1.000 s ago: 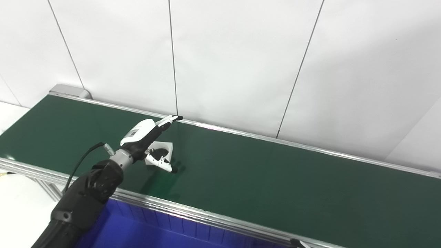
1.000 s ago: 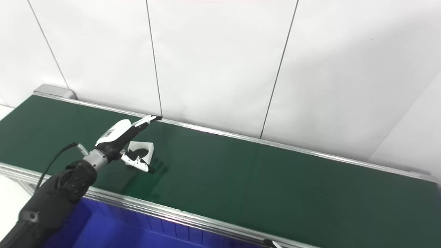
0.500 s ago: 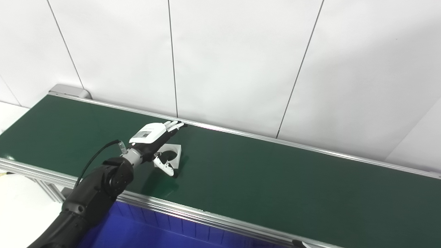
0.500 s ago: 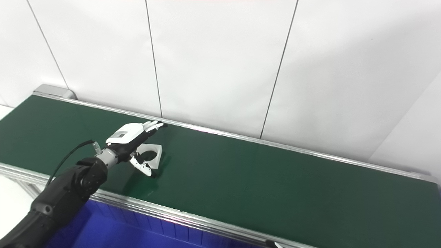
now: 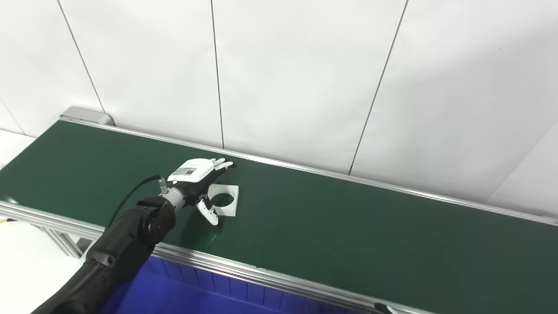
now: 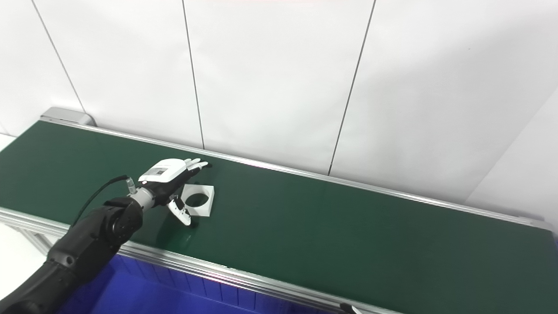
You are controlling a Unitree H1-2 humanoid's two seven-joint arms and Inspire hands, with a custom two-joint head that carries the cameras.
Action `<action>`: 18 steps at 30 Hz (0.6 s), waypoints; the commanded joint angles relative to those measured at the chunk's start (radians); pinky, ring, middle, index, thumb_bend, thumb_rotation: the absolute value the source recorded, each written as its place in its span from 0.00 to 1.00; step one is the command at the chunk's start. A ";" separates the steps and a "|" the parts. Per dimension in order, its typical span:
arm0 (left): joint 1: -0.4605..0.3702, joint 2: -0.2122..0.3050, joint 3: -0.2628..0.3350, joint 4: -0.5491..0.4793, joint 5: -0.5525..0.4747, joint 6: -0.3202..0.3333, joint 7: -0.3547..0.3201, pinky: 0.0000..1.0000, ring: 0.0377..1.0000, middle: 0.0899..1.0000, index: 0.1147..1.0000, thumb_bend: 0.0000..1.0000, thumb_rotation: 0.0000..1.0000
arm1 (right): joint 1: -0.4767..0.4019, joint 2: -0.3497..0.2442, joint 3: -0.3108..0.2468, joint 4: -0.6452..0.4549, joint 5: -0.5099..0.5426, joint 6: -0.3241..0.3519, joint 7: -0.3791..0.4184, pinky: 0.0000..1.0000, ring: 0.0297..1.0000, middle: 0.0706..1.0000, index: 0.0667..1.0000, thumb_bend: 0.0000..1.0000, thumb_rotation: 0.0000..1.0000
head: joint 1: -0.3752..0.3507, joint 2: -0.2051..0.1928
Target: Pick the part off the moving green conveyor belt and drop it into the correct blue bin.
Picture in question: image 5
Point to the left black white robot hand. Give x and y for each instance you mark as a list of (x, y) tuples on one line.
[(192, 172)]

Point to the blue plastic bin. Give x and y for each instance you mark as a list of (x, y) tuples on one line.
[(183, 292)]

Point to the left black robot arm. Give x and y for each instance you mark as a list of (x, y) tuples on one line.
[(126, 244)]

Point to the green conveyor belt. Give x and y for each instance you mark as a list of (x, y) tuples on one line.
[(348, 235), (244, 272)]

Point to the white square part round hole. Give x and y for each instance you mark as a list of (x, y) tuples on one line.
[(229, 207)]

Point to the aluminium conveyor support leg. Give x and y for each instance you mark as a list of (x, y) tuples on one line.
[(63, 239)]

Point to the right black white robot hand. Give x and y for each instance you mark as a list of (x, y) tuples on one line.
[(386, 309)]

